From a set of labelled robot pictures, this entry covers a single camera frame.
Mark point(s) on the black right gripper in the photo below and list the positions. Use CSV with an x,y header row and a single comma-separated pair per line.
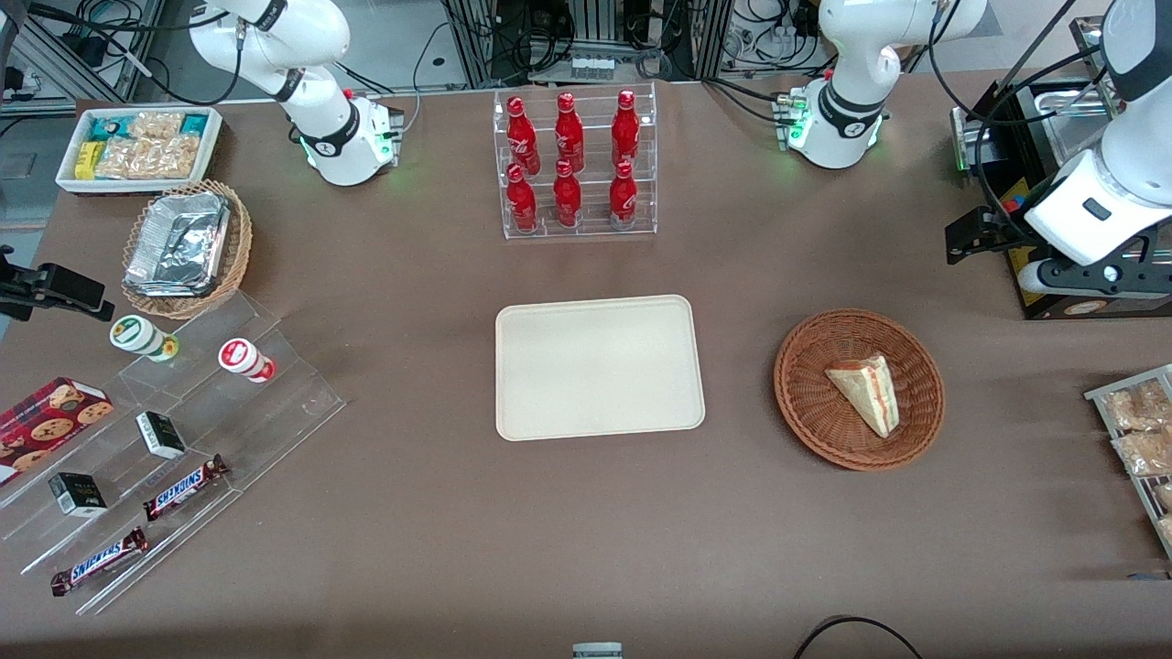
x,y
37,283

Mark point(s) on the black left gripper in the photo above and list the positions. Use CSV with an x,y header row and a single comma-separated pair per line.
x,y
1000,228

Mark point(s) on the triangular sandwich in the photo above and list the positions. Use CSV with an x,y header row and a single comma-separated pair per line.
x,y
868,394

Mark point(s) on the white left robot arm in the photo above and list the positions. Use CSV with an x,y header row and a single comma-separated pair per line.
x,y
851,55

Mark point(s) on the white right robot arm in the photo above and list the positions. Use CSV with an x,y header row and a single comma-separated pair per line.
x,y
275,37

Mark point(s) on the aluminium foil tray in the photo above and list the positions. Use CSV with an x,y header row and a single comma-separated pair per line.
x,y
179,243

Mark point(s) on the light wicker basket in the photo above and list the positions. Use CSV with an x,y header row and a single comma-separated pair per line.
x,y
238,238

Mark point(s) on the tray of packaged snacks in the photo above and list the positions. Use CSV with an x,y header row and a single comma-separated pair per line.
x,y
1099,395

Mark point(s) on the brown wicker basket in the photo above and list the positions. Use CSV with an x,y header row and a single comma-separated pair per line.
x,y
815,403

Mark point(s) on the beige plastic tray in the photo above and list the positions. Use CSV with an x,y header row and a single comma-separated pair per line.
x,y
600,366

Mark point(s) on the green lid white cup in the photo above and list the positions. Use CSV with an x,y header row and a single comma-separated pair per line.
x,y
135,333

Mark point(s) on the white rectangular snack bin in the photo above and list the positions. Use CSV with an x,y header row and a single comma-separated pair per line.
x,y
69,178

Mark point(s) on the yellow snack pack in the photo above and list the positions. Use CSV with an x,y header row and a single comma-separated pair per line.
x,y
87,160

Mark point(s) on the red cookie box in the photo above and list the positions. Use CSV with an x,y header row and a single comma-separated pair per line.
x,y
46,426

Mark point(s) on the clear bag of crackers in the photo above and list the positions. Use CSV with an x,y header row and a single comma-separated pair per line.
x,y
174,156
124,157
156,124

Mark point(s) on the black food warmer machine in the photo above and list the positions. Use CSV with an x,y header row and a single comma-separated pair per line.
x,y
1012,105

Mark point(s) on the teal snack pack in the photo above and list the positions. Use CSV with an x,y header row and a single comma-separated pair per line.
x,y
108,128
195,124

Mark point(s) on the steel food pan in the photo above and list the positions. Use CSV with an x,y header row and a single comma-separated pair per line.
x,y
1067,119

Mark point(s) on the small black box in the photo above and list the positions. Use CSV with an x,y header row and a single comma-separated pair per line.
x,y
161,436
78,495

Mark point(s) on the red lid white cup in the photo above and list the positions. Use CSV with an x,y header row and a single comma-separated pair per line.
x,y
238,355

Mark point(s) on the brown Snickers bar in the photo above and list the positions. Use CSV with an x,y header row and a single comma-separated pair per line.
x,y
183,489
99,562

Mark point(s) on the clear acrylic step display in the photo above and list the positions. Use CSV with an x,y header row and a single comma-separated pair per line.
x,y
275,412

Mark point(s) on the clear bag of fried snacks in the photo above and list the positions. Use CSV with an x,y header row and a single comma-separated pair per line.
x,y
1144,453
1165,496
1140,407

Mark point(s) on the red cola bottle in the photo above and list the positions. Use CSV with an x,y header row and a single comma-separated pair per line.
x,y
569,133
623,197
568,197
522,201
524,137
625,128

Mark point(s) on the clear acrylic bottle rack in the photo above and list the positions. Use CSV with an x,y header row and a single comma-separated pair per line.
x,y
591,229

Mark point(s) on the white power strip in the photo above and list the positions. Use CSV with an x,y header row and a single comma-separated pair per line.
x,y
592,68

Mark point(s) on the grey device edge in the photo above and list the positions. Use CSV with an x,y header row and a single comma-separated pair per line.
x,y
597,651

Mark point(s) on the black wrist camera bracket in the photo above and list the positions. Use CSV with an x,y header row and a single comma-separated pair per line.
x,y
1117,275

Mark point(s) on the aluminium frame rack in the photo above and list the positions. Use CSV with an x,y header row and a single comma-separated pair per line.
x,y
476,41

